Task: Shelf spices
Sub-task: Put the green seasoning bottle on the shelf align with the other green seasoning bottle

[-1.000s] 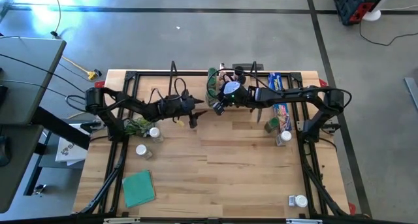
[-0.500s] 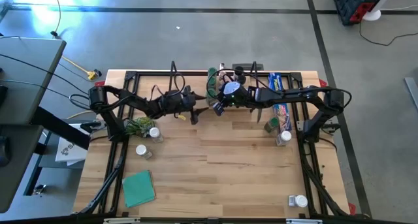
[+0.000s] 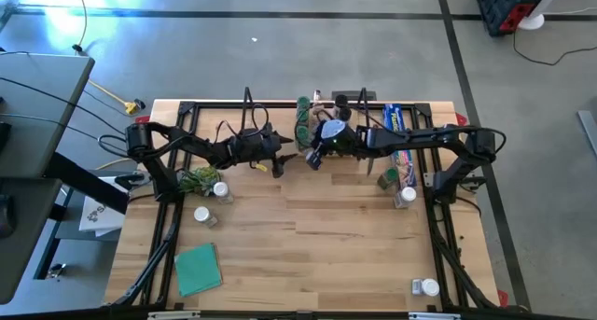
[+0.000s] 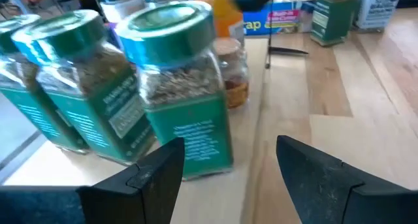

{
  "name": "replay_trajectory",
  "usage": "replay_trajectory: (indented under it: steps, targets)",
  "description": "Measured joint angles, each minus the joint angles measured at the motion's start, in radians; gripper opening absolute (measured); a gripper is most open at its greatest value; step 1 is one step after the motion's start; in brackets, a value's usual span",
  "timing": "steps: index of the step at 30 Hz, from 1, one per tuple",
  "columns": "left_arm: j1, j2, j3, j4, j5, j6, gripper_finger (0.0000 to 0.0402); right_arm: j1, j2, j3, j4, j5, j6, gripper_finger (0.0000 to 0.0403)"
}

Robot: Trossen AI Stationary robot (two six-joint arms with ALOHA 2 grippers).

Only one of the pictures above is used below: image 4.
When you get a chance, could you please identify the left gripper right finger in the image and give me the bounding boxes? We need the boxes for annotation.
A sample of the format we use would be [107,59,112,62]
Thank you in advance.
[276,135,418,224]

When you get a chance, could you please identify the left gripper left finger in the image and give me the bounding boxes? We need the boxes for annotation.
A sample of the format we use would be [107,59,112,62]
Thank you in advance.
[0,136,186,224]

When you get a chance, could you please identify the yellow black-lid spice bottle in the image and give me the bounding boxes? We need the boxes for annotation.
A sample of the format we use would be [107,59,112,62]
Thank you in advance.
[192,0,246,47]

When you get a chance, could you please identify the blue-white box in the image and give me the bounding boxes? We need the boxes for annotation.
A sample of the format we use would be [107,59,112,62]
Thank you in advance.
[354,0,404,33]

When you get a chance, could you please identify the purple label black-lid spice bottle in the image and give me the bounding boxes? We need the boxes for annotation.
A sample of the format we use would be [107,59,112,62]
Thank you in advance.
[92,0,147,24]

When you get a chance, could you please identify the blue plastic wrap box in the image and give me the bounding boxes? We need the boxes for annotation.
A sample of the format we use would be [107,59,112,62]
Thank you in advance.
[243,0,314,36]

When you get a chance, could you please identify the black kitchen knife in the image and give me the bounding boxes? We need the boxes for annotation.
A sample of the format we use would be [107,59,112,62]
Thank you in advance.
[267,46,310,56]

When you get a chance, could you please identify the black wire wooden spice shelf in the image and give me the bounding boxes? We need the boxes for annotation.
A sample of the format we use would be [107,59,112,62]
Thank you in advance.
[0,0,274,224]

